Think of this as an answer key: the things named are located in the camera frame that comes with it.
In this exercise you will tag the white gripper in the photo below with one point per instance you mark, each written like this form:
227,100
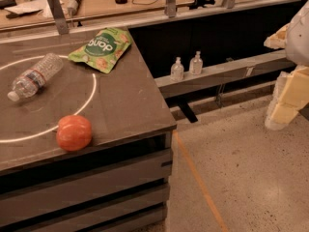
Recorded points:
298,38

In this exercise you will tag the green rice chip bag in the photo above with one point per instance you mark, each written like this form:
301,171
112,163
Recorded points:
104,50

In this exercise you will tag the red apple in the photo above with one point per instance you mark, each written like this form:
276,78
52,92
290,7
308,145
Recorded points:
74,133

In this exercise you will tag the right clear sanitizer bottle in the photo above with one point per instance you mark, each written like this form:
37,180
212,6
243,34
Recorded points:
196,64

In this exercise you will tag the clear sanitizer bottle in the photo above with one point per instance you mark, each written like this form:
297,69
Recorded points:
196,64
177,70

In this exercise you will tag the left clear sanitizer bottle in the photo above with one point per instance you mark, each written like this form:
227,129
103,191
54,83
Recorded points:
177,70

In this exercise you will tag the dark wooden table base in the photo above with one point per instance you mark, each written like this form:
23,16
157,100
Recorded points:
114,186

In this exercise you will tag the rolled grey tool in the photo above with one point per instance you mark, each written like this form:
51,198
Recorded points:
73,6

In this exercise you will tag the clear plastic water bottle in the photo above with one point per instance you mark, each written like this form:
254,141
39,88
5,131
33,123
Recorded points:
30,82

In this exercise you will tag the white paper sheet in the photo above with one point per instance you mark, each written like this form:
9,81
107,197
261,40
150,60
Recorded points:
22,9

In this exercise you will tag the grey metal rail shelf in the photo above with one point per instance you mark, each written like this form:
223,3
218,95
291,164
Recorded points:
224,73

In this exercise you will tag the grey metal bracket middle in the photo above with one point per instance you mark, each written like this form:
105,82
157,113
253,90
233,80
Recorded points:
170,8

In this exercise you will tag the grey metal bracket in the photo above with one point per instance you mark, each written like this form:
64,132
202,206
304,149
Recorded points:
170,8
58,15

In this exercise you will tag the grey metal bracket left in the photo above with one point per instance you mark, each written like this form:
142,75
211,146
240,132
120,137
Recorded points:
58,15

